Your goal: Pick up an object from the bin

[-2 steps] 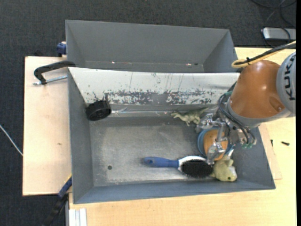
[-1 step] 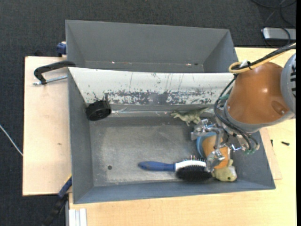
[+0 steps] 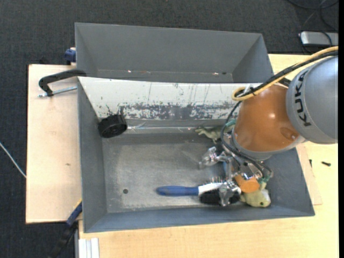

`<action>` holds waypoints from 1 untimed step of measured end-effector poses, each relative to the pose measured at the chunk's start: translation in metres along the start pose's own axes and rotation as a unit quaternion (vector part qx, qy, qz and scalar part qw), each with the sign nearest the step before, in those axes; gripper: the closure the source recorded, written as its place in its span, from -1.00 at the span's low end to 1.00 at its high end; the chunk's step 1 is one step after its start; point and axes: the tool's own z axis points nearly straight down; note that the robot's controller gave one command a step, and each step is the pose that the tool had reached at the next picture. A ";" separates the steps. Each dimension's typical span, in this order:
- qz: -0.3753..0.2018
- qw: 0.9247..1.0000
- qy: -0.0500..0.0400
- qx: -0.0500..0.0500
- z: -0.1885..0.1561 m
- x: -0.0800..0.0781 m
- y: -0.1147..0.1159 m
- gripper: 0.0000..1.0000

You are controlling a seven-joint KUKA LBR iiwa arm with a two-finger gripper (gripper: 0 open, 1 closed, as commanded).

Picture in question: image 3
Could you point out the pale wood board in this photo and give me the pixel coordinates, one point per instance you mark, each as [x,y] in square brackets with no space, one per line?
[51,149]

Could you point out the grey metal bin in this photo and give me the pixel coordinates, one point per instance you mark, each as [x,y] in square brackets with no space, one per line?
[161,163]

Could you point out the small black screw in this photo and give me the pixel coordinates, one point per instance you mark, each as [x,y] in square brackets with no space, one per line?
[326,164]

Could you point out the black round disc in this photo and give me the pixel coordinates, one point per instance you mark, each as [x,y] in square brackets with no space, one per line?
[112,127]

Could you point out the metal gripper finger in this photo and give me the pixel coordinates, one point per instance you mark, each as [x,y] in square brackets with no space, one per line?
[224,193]
[210,158]

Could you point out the green toy dinosaur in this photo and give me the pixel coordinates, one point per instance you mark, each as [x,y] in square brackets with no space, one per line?
[211,133]

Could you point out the pale green toy frog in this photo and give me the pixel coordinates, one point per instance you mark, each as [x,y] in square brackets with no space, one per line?
[256,198]

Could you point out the orange rounded object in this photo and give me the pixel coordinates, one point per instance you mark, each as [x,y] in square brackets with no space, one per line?
[248,185]

